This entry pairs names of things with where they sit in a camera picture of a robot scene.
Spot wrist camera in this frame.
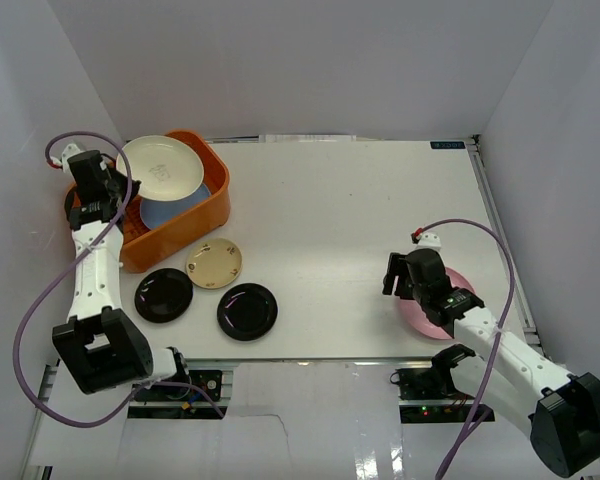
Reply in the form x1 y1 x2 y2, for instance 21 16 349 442
49 142 85 174
411 229 442 252

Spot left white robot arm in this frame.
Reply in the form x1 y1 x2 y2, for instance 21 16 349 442
52 150 192 399

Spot black plate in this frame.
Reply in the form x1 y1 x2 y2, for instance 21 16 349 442
216 283 278 342
134 268 194 324

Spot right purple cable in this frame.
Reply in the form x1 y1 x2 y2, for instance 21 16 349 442
422 218 517 480

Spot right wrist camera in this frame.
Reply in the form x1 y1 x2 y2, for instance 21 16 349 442
411 229 442 252

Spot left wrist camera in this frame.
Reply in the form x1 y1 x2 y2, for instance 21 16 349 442
49 142 85 174

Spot blue label sticker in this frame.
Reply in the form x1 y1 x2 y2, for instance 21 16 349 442
430 141 466 150

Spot white paper sheets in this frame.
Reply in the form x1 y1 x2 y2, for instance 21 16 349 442
258 134 357 143

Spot orange plastic bin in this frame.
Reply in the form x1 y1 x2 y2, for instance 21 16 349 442
114 130 230 273

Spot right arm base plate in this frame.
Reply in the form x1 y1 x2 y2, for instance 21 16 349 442
389 368 473 425

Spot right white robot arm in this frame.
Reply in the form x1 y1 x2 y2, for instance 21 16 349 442
382 248 600 478

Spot beige small plate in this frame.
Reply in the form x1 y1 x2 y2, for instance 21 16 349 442
185 238 243 289

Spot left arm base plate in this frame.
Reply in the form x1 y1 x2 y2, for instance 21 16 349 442
129 369 223 418

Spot pink plastic plate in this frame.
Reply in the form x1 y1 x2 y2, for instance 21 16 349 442
396 267 475 340

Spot cream white plate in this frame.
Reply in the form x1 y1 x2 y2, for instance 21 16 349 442
122 135 204 202

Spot blue plastic plate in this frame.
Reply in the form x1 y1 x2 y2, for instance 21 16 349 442
140 183 211 230

